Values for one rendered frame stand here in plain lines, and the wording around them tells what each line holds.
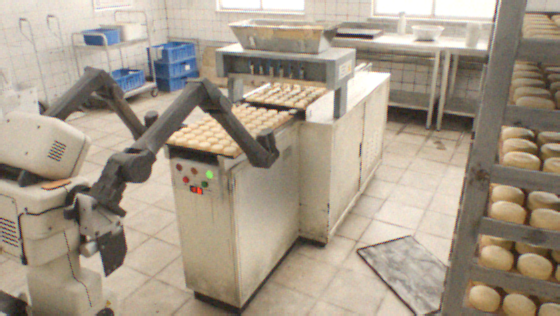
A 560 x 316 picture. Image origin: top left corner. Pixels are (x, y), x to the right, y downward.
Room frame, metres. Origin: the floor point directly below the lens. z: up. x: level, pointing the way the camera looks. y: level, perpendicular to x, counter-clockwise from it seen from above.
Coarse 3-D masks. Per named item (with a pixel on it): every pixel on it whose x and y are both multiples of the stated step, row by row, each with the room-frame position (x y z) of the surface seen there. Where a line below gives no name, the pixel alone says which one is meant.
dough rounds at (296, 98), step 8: (264, 88) 2.57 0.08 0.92; (272, 88) 2.58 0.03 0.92; (288, 88) 2.56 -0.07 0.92; (296, 88) 2.57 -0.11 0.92; (312, 88) 2.55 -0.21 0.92; (320, 88) 2.55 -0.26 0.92; (256, 96) 2.41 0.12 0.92; (264, 96) 2.39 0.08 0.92; (272, 96) 2.39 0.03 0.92; (280, 96) 2.40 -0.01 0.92; (288, 96) 2.38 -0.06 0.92; (296, 96) 2.38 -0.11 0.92; (304, 96) 2.40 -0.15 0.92; (312, 96) 2.38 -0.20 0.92; (320, 96) 2.44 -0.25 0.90; (280, 104) 2.27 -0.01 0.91; (288, 104) 2.24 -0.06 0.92; (296, 104) 2.23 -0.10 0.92; (304, 104) 2.26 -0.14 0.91
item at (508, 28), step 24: (504, 0) 0.54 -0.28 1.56; (504, 24) 0.54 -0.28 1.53; (504, 48) 0.54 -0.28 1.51; (504, 72) 0.54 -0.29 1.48; (504, 96) 0.53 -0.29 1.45; (480, 120) 0.54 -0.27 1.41; (480, 144) 0.54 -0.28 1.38; (480, 168) 0.54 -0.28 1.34; (480, 192) 0.54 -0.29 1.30; (480, 216) 0.53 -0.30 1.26; (456, 240) 0.54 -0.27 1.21; (456, 264) 0.54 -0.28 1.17; (456, 288) 0.54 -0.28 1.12; (456, 312) 0.53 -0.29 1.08
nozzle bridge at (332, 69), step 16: (224, 48) 2.49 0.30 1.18; (240, 48) 2.48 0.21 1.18; (336, 48) 2.44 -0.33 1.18; (224, 64) 2.44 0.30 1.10; (240, 64) 2.47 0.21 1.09; (256, 64) 2.43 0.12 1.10; (288, 64) 2.33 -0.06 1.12; (304, 64) 2.29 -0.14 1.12; (320, 64) 2.25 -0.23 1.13; (336, 64) 2.14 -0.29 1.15; (352, 64) 2.37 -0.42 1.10; (240, 80) 2.61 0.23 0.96; (272, 80) 2.32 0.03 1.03; (288, 80) 2.28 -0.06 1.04; (304, 80) 2.25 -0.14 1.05; (320, 80) 2.24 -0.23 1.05; (336, 80) 2.14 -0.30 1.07; (240, 96) 2.60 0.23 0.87; (336, 96) 2.23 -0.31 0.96; (336, 112) 2.23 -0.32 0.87
